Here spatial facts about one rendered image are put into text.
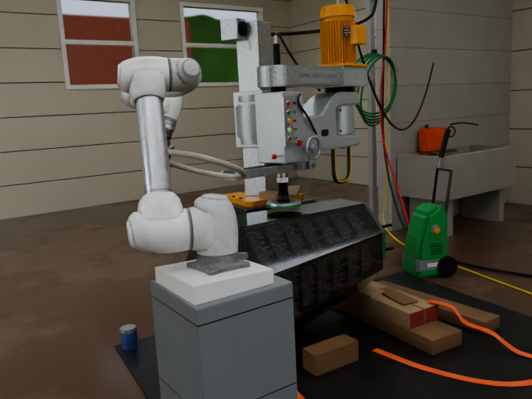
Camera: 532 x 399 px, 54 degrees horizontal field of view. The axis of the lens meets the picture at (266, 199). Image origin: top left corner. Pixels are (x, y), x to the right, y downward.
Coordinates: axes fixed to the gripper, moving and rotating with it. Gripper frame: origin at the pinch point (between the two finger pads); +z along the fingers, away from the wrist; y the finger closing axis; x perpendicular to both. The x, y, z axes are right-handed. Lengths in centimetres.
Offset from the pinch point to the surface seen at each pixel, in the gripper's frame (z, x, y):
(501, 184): -108, 92, 436
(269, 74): -72, 4, 55
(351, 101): -86, 19, 132
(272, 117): -50, 8, 66
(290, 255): 26, -16, 80
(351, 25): -130, 11, 113
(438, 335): 53, -54, 167
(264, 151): -32, 17, 71
